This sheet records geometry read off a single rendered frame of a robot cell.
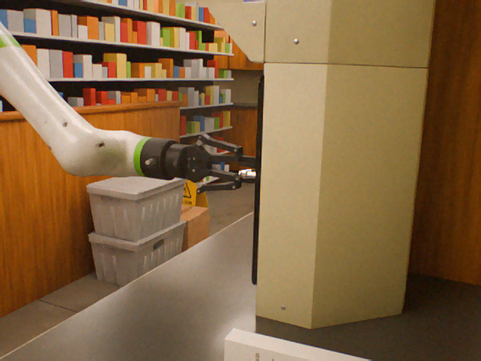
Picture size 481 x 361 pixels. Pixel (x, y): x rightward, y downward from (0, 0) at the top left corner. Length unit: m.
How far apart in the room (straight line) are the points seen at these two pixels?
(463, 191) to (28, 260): 2.55
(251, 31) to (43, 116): 0.48
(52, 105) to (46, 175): 2.06
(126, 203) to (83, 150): 2.09
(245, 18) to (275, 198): 0.31
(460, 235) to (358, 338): 0.40
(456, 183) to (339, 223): 0.38
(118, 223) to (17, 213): 0.60
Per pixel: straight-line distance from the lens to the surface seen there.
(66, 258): 3.39
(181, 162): 1.04
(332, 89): 0.82
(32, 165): 3.07
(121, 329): 0.93
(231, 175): 1.01
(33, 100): 1.13
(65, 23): 3.96
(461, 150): 1.17
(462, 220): 1.20
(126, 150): 1.10
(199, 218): 3.92
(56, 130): 1.06
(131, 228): 3.14
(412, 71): 0.91
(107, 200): 3.19
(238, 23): 0.88
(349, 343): 0.91
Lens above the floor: 1.39
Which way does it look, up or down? 12 degrees down
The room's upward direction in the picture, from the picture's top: 2 degrees clockwise
